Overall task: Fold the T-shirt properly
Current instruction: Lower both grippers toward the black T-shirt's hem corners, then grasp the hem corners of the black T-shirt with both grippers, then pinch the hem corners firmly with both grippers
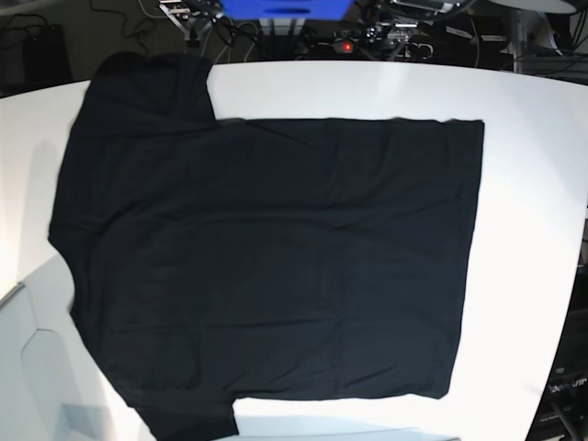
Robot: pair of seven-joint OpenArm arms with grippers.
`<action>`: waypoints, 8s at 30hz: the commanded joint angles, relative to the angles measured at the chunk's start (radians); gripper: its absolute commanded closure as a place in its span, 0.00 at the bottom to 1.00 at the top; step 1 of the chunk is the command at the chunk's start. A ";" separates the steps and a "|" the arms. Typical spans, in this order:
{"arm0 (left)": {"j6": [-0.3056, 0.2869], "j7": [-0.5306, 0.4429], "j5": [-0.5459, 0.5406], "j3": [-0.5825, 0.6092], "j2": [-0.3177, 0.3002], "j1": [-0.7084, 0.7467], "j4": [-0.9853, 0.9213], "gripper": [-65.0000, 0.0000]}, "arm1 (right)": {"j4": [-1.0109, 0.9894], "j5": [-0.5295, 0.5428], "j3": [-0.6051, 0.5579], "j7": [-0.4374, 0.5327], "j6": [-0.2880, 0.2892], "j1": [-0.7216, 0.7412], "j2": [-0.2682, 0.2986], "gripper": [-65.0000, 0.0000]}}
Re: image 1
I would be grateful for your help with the black T-shirt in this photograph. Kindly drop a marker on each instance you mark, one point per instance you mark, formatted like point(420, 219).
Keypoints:
point(286, 259)

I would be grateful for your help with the black power strip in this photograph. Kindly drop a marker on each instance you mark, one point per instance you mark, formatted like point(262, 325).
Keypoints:
point(380, 51)

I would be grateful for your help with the blue plastic box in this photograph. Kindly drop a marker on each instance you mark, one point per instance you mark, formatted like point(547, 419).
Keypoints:
point(308, 9)

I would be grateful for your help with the black equipment case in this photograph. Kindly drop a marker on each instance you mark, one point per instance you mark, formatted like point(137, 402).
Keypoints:
point(563, 407)

